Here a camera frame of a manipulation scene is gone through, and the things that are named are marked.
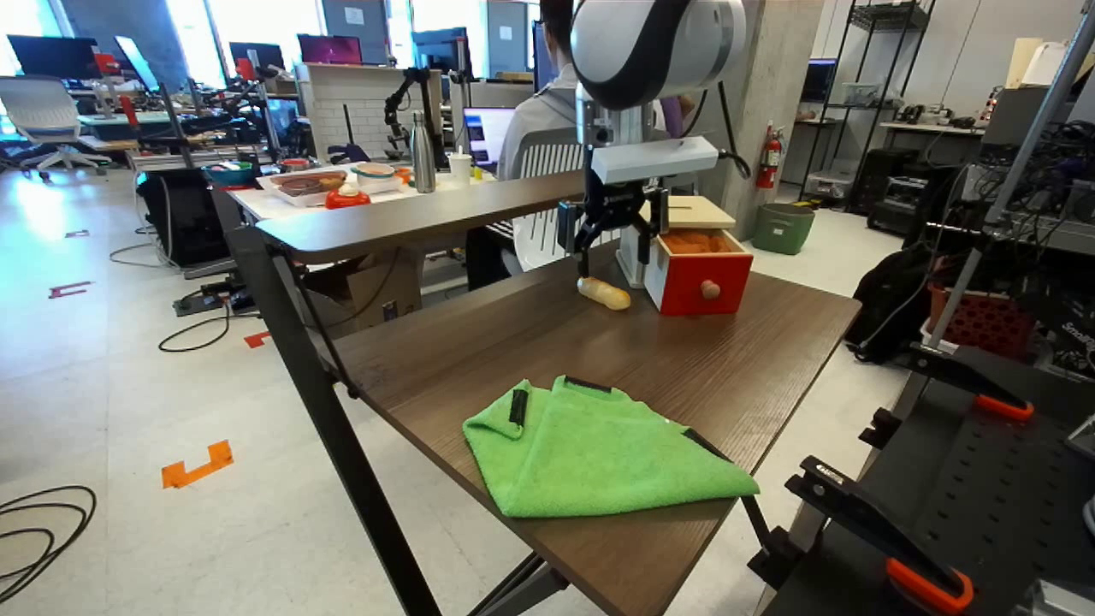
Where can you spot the white paper cup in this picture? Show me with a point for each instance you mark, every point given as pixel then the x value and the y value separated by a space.
pixel 458 167

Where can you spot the steel water bottle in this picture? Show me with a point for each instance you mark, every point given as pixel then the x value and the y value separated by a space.
pixel 421 148

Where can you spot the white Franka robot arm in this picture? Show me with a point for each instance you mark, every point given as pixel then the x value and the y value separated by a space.
pixel 654 46

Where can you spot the person in purple shirt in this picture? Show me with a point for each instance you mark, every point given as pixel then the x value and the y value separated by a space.
pixel 674 118

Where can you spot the red wooden drawer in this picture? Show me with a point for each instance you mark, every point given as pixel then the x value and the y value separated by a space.
pixel 694 289

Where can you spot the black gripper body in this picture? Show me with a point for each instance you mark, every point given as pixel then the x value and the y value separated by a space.
pixel 620 207

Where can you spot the yellow oblong toy object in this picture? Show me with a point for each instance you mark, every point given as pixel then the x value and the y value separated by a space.
pixel 604 295

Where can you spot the black desktop robot arm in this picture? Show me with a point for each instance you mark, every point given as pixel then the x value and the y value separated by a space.
pixel 404 96

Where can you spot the black table shelf post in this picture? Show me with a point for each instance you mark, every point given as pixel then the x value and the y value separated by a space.
pixel 328 420

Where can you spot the cardboard box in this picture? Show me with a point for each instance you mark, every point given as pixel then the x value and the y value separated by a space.
pixel 364 292

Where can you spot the black backpack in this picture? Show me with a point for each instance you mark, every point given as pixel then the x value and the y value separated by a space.
pixel 895 303

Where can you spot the computer monitor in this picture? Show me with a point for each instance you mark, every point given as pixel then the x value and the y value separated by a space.
pixel 443 51
pixel 328 50
pixel 256 54
pixel 53 54

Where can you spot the white rolling desk chair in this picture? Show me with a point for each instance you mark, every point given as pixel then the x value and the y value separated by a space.
pixel 40 119

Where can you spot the tray with plates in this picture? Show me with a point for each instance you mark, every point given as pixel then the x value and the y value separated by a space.
pixel 309 181

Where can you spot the raised dark wooden shelf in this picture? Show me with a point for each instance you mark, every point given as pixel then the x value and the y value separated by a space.
pixel 432 215

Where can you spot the black metal shelving rack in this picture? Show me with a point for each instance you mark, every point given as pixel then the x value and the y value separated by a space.
pixel 868 69

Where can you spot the white mesh office chair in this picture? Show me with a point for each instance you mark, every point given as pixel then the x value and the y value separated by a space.
pixel 548 232

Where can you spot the green plastic crate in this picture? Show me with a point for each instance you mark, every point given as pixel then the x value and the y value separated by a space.
pixel 781 225

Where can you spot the red plastic crate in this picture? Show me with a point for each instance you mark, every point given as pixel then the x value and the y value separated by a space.
pixel 988 322

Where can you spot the red fire extinguisher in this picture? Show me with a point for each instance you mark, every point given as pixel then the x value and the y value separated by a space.
pixel 772 158

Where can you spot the orange plastic block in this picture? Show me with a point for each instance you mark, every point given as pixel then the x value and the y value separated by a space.
pixel 348 198

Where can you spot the green microfibre cloth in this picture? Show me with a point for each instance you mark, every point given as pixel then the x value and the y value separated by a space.
pixel 592 455

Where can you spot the black perforated breadboard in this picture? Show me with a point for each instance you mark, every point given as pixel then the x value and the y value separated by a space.
pixel 981 499

